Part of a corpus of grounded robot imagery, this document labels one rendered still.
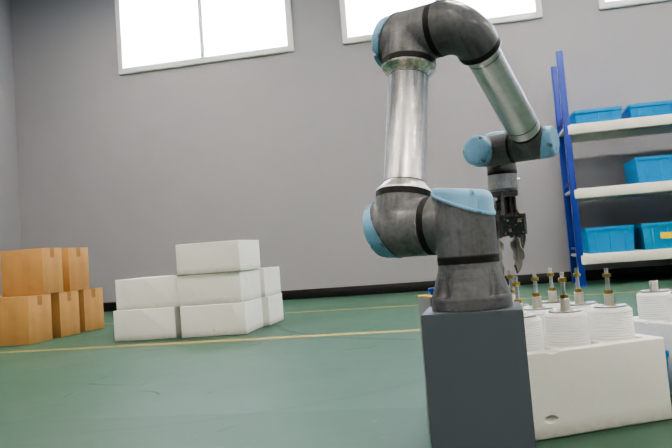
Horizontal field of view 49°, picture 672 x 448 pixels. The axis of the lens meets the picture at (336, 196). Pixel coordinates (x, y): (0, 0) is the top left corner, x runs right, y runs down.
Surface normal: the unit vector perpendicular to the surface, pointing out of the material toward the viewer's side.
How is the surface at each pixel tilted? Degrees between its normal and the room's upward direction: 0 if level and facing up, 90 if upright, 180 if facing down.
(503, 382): 90
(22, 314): 90
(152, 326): 90
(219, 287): 90
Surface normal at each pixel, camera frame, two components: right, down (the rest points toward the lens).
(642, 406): 0.27, -0.10
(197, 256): -0.20, -0.06
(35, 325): 0.97, -0.09
